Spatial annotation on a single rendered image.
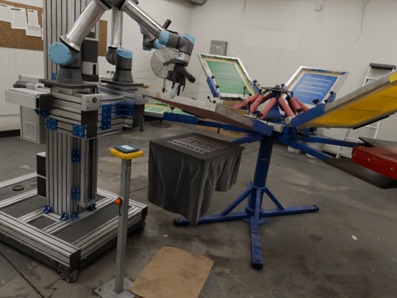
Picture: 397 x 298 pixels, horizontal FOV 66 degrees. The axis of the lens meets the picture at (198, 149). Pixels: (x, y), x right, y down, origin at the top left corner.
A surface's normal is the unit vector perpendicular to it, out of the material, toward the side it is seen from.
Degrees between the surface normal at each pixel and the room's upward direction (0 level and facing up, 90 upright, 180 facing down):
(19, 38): 90
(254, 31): 90
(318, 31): 90
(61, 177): 90
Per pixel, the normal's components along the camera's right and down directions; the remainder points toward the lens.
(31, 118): -0.43, 0.20
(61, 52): 0.01, 0.39
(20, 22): 0.76, 0.24
